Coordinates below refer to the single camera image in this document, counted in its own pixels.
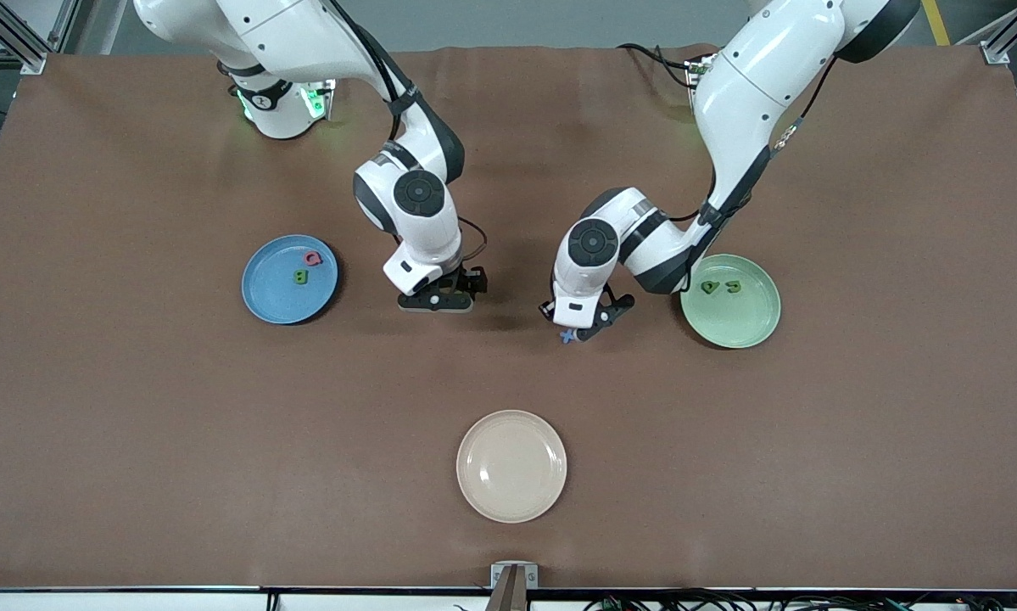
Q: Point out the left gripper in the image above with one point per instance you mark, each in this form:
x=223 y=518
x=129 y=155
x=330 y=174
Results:
x=619 y=303

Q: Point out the blue plate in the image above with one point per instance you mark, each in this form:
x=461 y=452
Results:
x=275 y=293

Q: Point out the beige plate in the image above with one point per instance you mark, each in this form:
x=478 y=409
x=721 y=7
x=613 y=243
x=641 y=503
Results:
x=511 y=466

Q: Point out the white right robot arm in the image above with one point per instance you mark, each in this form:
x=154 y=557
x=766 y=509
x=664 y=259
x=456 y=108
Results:
x=287 y=34

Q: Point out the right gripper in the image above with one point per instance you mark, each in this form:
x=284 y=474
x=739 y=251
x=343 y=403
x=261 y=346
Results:
x=472 y=281

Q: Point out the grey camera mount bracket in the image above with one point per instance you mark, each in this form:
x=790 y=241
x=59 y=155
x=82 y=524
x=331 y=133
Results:
x=514 y=575

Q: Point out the green plate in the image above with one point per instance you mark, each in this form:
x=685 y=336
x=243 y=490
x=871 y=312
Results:
x=733 y=322

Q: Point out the brown table cover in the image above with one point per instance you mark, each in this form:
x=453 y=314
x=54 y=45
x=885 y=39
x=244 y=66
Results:
x=508 y=153

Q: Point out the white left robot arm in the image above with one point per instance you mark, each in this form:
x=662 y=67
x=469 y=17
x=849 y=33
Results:
x=754 y=76

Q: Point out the white table edge rail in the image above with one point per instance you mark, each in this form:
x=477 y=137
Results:
x=135 y=601

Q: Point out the red foam letter Q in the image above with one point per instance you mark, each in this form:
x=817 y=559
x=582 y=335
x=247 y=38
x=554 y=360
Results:
x=305 y=257

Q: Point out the aluminium frame profile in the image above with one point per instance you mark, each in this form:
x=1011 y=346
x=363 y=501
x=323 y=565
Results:
x=33 y=62
x=996 y=53

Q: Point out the green foam letter p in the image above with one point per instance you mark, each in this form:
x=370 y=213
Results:
x=716 y=287

